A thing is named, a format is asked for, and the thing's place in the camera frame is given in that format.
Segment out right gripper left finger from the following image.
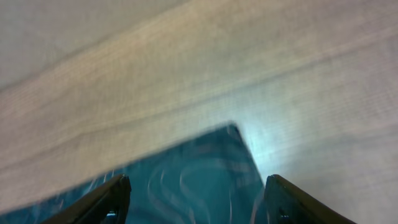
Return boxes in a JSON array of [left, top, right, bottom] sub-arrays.
[[43, 174, 131, 224]]

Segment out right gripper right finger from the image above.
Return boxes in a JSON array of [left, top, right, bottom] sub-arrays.
[[264, 174, 354, 224]]

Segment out black orange patterned jersey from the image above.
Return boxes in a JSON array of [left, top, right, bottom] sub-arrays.
[[1, 124, 267, 223]]

